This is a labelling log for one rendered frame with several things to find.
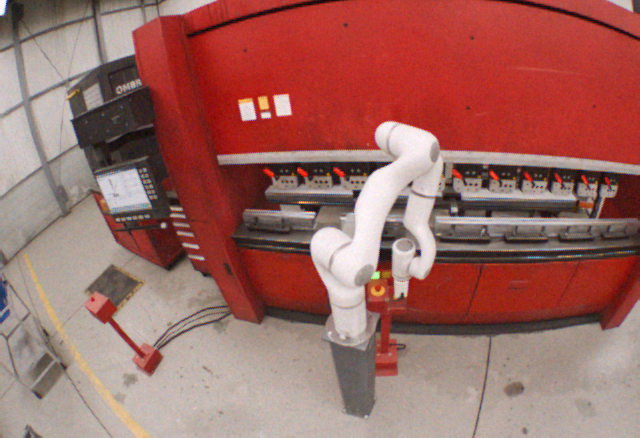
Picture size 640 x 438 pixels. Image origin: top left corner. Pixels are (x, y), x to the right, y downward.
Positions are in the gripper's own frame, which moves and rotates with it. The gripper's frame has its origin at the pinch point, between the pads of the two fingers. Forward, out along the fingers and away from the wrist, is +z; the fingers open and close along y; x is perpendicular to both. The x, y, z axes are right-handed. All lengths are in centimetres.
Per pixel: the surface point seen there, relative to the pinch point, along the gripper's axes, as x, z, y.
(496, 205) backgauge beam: 71, 8, -68
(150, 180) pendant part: -120, -51, -29
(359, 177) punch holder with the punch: -17, -26, -56
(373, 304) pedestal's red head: -12.1, 20.3, -9.6
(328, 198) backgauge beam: -40, 7, -85
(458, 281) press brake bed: 40, 35, -32
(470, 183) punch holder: 41, -23, -49
